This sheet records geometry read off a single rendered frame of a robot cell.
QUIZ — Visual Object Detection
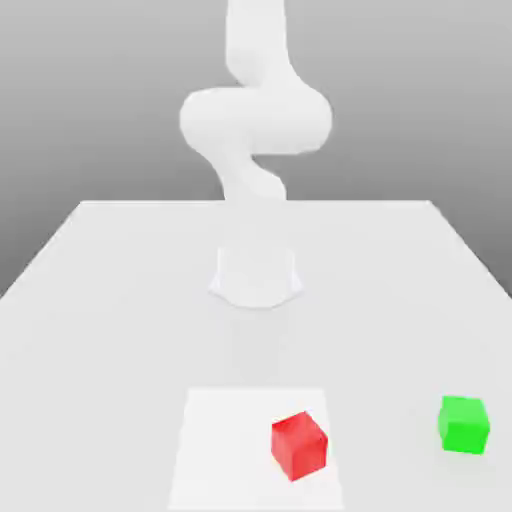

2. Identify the small red cube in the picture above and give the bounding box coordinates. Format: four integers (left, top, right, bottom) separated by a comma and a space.
270, 410, 330, 483

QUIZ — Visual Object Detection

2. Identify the small green cube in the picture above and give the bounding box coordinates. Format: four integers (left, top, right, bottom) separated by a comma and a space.
437, 394, 492, 456

